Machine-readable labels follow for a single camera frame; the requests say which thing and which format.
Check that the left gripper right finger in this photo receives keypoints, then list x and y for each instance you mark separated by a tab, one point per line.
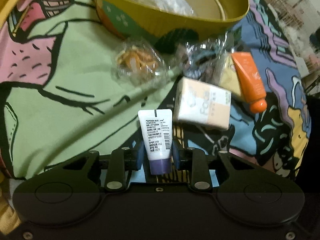
176	155

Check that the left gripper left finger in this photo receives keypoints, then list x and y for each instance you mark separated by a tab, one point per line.
140	151

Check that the white tube purple cap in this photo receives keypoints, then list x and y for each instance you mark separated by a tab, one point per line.
156	126

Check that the beige tissue pack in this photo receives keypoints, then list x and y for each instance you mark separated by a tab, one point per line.
202	104

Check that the clear bag orange snacks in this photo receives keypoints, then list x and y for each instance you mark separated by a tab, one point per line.
136	61

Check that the yellow cartoon tissue pack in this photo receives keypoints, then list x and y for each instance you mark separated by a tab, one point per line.
227	77

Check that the clear bag dark items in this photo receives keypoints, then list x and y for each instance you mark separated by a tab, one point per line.
197	61

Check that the orange tube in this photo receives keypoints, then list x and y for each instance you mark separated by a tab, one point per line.
250	81

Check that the colourful cartoon bedspread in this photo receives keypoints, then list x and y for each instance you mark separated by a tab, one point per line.
60	95

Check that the round yellow tin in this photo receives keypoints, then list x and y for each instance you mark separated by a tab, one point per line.
165	20

